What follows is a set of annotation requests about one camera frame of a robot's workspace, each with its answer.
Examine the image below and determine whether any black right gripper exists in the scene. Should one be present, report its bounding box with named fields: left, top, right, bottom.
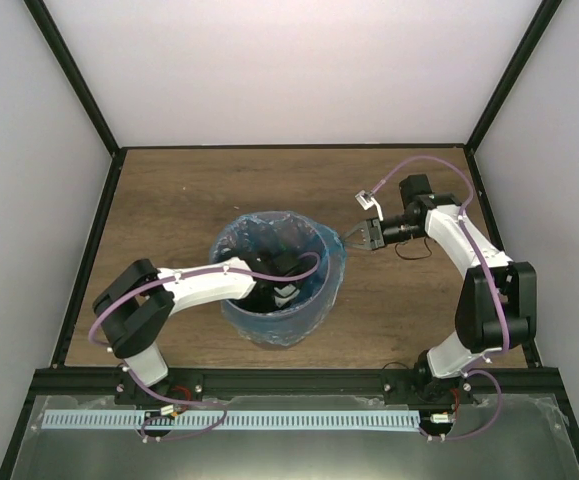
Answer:
left=338, top=215, right=427, bottom=252

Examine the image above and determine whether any blue translucent trash bag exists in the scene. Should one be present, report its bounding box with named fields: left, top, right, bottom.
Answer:
left=210, top=211, right=347, bottom=342

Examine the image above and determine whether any mauve plastic trash bin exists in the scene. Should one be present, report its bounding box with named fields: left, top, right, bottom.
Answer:
left=249, top=337, right=305, bottom=351

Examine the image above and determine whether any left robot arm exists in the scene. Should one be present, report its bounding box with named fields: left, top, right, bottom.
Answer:
left=88, top=252, right=321, bottom=404

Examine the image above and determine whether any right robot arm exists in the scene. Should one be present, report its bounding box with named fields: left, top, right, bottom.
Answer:
left=342, top=174, right=537, bottom=403

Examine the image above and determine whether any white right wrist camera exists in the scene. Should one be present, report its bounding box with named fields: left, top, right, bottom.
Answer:
left=355, top=190, right=384, bottom=221

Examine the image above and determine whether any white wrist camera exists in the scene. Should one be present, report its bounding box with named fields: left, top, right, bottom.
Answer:
left=273, top=283, right=300, bottom=310
left=355, top=190, right=384, bottom=221

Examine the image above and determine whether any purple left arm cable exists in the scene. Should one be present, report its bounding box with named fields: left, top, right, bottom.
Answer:
left=90, top=251, right=322, bottom=444

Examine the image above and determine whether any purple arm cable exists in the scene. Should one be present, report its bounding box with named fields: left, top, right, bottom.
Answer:
left=90, top=251, right=322, bottom=444
left=368, top=155, right=515, bottom=443

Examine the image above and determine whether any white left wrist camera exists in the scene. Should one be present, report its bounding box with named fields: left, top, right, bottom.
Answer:
left=273, top=283, right=300, bottom=310

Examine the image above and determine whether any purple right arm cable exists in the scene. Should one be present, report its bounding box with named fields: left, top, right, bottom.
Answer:
left=368, top=155, right=515, bottom=443

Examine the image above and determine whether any black right corner frame post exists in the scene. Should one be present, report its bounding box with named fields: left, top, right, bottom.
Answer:
left=465, top=0, right=562, bottom=156

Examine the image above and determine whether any black corner frame post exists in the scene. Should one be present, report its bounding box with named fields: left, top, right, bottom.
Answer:
left=465, top=0, right=562, bottom=156
left=23, top=0, right=121, bottom=157

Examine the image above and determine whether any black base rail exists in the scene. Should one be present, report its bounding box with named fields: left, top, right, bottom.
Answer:
left=33, top=367, right=560, bottom=407

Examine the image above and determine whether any white slotted cable duct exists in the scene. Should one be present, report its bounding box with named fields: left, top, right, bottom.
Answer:
left=41, top=410, right=420, bottom=432

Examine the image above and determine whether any black left corner frame post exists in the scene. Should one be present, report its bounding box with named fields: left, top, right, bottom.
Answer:
left=23, top=0, right=121, bottom=157

